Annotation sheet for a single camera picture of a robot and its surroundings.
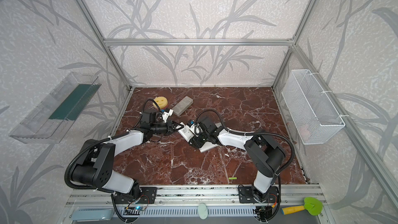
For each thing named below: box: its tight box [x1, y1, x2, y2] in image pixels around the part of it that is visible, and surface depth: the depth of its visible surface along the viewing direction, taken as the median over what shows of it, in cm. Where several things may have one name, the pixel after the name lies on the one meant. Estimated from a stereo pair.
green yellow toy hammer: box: [281, 196, 323, 216], surface depth 71 cm
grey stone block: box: [171, 95, 194, 117], surface depth 108 cm
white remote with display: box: [176, 121, 195, 143], surface depth 86 cm
